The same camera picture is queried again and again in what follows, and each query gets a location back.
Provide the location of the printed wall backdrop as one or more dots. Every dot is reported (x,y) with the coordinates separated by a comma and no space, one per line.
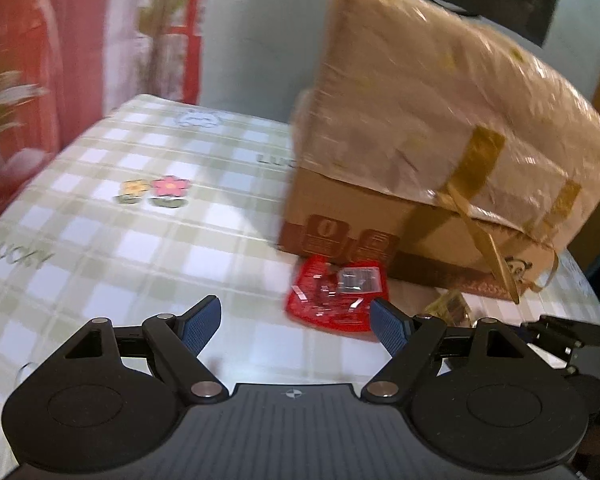
(55,50)

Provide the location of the plastic-lined cardboard box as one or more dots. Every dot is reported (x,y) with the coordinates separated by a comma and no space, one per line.
(420,125)

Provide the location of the checked tablecloth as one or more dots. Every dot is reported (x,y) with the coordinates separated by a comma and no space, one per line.
(155,240)

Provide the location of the red snack packet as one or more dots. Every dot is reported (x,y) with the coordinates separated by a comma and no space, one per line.
(330,295)

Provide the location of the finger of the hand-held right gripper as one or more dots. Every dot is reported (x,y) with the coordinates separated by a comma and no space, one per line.
(570,332)

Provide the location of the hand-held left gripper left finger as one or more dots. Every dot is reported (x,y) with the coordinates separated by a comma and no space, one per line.
(202,322)

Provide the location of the gold snack packet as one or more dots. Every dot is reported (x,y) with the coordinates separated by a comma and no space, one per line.
(450,307)

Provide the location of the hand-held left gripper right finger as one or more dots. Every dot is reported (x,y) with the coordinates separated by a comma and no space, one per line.
(387,327)

